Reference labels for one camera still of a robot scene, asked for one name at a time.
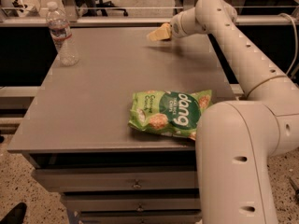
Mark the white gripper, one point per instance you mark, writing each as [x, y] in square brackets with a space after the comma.
[176, 27]

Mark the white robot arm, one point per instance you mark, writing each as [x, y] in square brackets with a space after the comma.
[235, 138]

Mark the green rice chip bag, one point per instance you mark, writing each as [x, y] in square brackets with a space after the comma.
[169, 113]

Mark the clear plastic water bottle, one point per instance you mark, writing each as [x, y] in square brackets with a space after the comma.
[61, 35]

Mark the grey drawer cabinet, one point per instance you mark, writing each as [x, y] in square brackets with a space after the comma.
[76, 132]

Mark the black shoe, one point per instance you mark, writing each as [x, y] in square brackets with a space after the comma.
[15, 215]

